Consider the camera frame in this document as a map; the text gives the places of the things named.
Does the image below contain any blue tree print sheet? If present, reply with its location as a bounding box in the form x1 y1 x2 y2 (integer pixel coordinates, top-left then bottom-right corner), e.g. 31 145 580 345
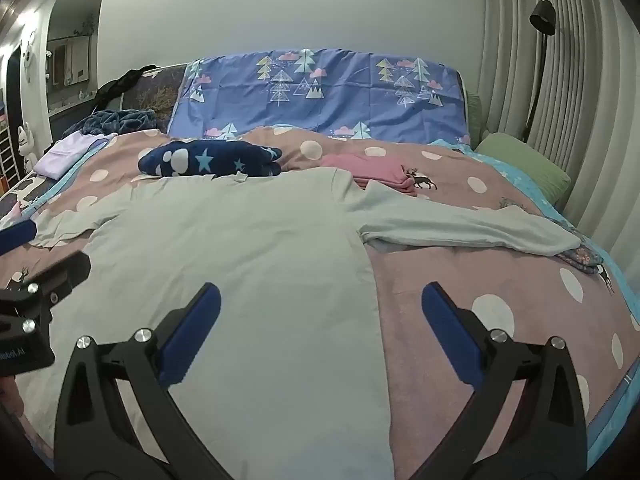
167 49 473 143

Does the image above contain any floral patterned cloth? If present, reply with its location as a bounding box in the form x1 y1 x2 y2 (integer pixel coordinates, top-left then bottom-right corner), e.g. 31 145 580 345
555 245 606 275

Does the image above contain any brown patterned headboard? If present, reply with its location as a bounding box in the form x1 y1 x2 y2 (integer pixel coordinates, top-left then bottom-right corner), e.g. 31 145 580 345
120 62 191 133

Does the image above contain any green pillow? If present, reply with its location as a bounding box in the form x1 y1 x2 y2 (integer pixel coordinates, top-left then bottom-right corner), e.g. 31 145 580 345
475 132 572 206
465 91 490 143

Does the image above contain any white shelf rack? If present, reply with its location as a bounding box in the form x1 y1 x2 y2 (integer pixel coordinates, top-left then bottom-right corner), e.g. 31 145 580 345
0 125 21 192

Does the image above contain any white pleated curtain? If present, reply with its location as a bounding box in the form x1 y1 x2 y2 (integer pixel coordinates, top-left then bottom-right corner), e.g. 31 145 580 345
482 0 640 261

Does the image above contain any dark teal fuzzy blanket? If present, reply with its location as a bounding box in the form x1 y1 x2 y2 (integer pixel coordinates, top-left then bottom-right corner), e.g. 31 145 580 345
75 109 161 137

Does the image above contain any pink polka dot blanket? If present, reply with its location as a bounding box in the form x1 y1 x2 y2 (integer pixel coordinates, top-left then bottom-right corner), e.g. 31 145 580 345
0 127 640 480

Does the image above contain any white bear wall decoration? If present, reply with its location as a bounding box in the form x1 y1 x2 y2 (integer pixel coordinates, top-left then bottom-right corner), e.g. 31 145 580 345
21 30 40 81

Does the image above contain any white bear figure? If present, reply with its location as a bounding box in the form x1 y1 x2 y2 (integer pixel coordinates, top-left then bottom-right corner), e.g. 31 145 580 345
15 122 38 171

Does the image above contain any lavender folded garment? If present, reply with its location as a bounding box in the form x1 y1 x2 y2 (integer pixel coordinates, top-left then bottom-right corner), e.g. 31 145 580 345
32 132 118 178

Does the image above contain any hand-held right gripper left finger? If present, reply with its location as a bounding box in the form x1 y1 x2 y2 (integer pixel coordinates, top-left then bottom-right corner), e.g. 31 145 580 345
52 282 236 480

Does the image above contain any navy star print fleece garment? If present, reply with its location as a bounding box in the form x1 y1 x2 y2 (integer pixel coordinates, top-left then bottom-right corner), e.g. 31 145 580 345
137 139 285 179

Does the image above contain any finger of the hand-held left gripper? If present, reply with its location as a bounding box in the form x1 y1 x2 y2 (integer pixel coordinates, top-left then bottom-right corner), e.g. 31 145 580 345
0 251 92 322
0 220 39 257

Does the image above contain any pink folded garment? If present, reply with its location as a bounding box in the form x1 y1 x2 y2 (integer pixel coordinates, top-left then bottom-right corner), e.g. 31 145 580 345
320 154 418 196

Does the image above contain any black garment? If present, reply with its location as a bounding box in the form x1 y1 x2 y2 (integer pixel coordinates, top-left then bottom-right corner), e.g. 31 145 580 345
92 65 161 106

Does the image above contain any black floor lamp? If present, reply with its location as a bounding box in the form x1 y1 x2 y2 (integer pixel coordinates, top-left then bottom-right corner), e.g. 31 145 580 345
520 0 557 143

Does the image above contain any pale grey long-sleeve shirt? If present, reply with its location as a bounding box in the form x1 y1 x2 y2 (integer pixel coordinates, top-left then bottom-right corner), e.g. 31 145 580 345
30 166 581 480

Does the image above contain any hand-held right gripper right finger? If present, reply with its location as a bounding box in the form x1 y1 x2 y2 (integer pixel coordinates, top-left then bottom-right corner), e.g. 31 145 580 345
407 282 588 480

